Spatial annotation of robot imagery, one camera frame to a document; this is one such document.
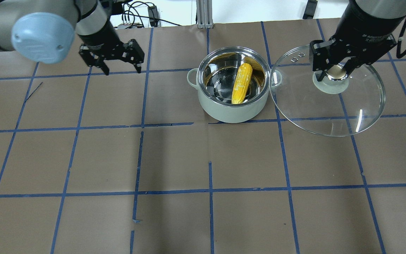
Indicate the aluminium frame post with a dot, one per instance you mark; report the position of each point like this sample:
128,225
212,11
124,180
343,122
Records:
204,14

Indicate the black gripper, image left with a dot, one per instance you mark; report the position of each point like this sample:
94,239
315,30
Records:
99,35

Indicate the yellow corn cob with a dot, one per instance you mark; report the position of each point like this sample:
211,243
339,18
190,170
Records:
241,84

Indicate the black power adapter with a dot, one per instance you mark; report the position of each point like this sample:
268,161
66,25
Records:
153,16

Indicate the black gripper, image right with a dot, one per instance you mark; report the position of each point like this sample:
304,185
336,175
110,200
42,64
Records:
365,26

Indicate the light green steel pot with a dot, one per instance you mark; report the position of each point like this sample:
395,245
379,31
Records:
214,80

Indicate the glass pot lid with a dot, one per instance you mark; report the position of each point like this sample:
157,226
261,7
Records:
339,105

